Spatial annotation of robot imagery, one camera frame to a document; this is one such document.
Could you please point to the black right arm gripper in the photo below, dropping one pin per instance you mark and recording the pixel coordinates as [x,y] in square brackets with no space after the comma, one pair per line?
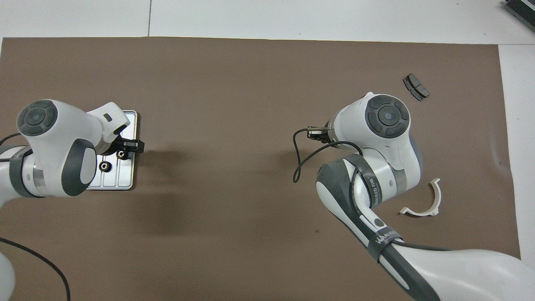
[326,133]

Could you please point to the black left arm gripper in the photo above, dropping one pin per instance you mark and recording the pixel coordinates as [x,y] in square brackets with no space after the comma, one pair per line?
[119,146]

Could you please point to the black bearing gear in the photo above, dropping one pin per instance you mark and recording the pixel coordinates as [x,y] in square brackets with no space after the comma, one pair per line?
[122,155]
[104,166]

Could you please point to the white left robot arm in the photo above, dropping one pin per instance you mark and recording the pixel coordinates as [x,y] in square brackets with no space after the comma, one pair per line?
[62,129]

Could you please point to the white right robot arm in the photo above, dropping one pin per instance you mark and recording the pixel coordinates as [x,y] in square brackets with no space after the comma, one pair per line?
[351,121]

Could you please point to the silver metal tray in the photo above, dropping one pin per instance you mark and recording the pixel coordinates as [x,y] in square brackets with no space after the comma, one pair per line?
[125,175]

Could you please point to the brown table mat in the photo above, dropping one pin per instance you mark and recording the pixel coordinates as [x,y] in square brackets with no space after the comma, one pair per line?
[230,83]

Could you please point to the short split grey brake pad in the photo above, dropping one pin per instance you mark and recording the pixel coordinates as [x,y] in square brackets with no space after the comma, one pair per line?
[416,87]

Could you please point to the white curved plastic clip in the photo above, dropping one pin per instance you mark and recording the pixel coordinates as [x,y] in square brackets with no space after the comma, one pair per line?
[418,213]

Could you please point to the dark ribbed device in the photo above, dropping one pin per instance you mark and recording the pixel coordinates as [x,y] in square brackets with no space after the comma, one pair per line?
[524,10]

